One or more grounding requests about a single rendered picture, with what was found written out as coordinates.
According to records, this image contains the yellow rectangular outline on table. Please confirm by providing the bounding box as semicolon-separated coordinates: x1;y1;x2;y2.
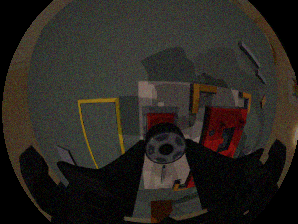
77;97;125;169

